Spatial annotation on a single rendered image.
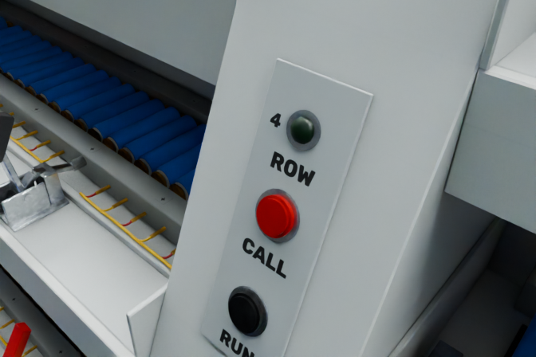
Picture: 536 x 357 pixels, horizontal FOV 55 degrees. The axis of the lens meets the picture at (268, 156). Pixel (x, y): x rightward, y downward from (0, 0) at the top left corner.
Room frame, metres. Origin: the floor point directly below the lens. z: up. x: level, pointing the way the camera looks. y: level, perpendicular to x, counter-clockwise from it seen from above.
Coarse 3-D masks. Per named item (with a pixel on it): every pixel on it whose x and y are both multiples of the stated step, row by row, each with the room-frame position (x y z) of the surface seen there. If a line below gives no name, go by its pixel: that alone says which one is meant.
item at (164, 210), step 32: (0, 96) 0.41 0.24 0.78; (32, 96) 0.41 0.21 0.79; (32, 128) 0.39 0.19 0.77; (64, 128) 0.37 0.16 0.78; (96, 160) 0.33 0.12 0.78; (96, 192) 0.32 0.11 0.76; (128, 192) 0.31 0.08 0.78; (160, 192) 0.30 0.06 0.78; (128, 224) 0.29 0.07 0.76; (160, 224) 0.29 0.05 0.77
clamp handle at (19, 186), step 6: (6, 156) 0.29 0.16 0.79; (6, 162) 0.29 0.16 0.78; (6, 168) 0.29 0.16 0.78; (12, 168) 0.29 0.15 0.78; (6, 174) 0.30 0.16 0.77; (12, 174) 0.29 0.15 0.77; (30, 174) 0.31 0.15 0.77; (12, 180) 0.30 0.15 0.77; (18, 180) 0.30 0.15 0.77; (24, 180) 0.31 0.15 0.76; (30, 180) 0.30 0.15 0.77; (18, 186) 0.30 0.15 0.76; (24, 186) 0.30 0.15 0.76; (30, 186) 0.31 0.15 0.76; (18, 192) 0.30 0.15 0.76
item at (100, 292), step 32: (96, 32) 0.52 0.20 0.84; (160, 64) 0.46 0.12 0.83; (64, 160) 0.37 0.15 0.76; (0, 224) 0.30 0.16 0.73; (32, 224) 0.30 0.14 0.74; (64, 224) 0.30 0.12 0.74; (96, 224) 0.30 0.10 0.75; (0, 256) 0.30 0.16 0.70; (32, 256) 0.27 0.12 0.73; (64, 256) 0.27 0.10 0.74; (96, 256) 0.28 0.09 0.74; (128, 256) 0.28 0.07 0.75; (160, 256) 0.28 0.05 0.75; (32, 288) 0.28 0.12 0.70; (64, 288) 0.25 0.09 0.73; (96, 288) 0.25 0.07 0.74; (128, 288) 0.25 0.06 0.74; (160, 288) 0.20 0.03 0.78; (64, 320) 0.26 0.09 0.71; (96, 320) 0.23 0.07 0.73; (128, 320) 0.19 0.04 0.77; (96, 352) 0.24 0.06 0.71; (128, 352) 0.22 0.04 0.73
